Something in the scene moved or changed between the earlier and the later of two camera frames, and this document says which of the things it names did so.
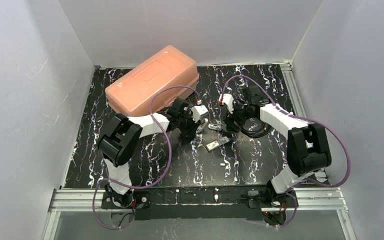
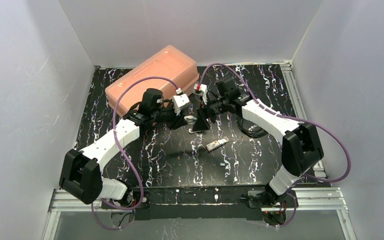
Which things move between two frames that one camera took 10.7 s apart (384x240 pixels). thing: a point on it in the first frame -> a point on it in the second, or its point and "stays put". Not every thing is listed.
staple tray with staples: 212,145 stays put
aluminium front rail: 308,199 stays put
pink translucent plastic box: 130,95 stays put
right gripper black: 231,121 -> 204,114
